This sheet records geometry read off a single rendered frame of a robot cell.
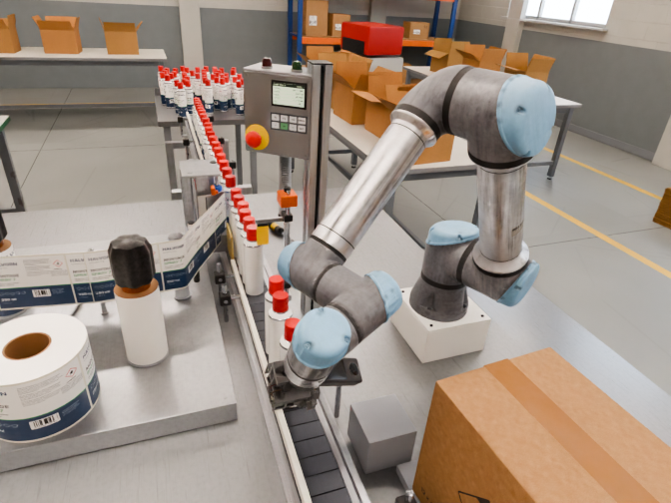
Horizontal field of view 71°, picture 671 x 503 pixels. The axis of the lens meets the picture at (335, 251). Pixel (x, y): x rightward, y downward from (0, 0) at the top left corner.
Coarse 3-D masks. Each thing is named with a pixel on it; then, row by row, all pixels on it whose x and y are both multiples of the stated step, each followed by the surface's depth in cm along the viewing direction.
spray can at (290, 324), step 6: (288, 318) 91; (294, 318) 91; (288, 324) 89; (294, 324) 89; (288, 330) 89; (294, 330) 89; (282, 336) 92; (288, 336) 90; (282, 342) 91; (288, 342) 90; (282, 348) 91; (282, 354) 91; (288, 408) 98; (294, 408) 98
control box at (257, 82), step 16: (256, 64) 109; (272, 64) 111; (256, 80) 104; (288, 80) 102; (304, 80) 102; (256, 96) 106; (256, 112) 108; (288, 112) 106; (304, 112) 105; (256, 128) 110; (272, 144) 110; (288, 144) 109; (304, 144) 108
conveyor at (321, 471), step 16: (256, 304) 128; (256, 320) 122; (256, 352) 116; (288, 416) 96; (304, 416) 96; (304, 432) 93; (320, 432) 93; (304, 448) 90; (320, 448) 90; (304, 464) 87; (320, 464) 87; (336, 464) 87; (320, 480) 84; (336, 480) 84; (320, 496) 81; (336, 496) 82
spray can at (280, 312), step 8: (280, 296) 97; (288, 296) 97; (280, 304) 97; (288, 304) 98; (272, 312) 98; (280, 312) 98; (288, 312) 99; (272, 320) 98; (280, 320) 97; (272, 328) 99; (280, 328) 99; (272, 336) 100; (280, 336) 100; (272, 344) 101; (272, 352) 102; (272, 360) 104
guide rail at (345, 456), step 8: (264, 256) 134; (264, 264) 131; (320, 392) 91; (320, 400) 90; (328, 408) 88; (328, 416) 86; (336, 424) 85; (336, 432) 83; (336, 440) 82; (344, 448) 80; (344, 456) 79; (344, 464) 79; (352, 464) 78; (352, 472) 77; (352, 480) 76; (360, 480) 76; (360, 488) 74; (360, 496) 73
